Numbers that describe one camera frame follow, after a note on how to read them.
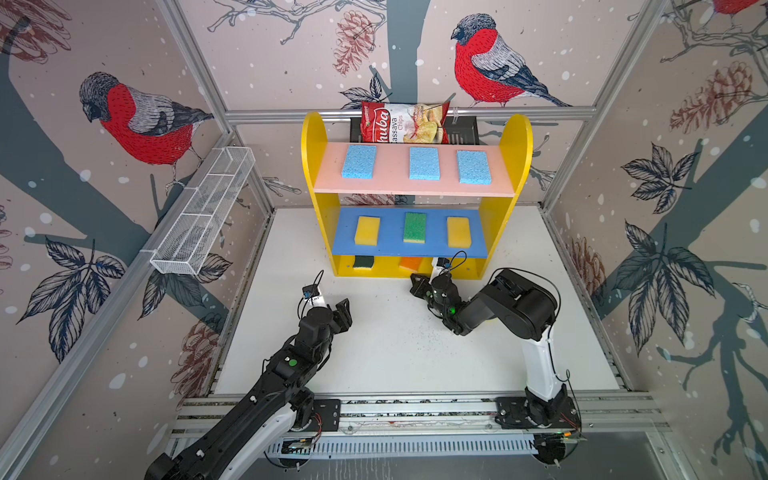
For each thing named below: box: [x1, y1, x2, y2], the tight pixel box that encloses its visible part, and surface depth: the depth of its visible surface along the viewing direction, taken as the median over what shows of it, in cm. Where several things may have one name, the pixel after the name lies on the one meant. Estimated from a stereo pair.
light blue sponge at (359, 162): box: [341, 144, 377, 179], surface depth 76 cm
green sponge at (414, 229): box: [403, 212, 427, 243], surface depth 97 cm
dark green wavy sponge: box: [353, 255, 374, 270], surface depth 102 cm
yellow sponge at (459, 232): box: [447, 216, 472, 249], surface depth 94 cm
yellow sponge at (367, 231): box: [354, 216, 381, 246], surface depth 94 cm
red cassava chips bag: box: [361, 101, 450, 144], surface depth 89 cm
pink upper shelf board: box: [314, 143, 516, 197], surface depth 74 cm
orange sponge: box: [399, 256, 423, 272], surface depth 102 cm
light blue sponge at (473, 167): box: [456, 150, 493, 185], surface depth 74 cm
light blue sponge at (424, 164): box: [409, 147, 441, 181], surface depth 76 cm
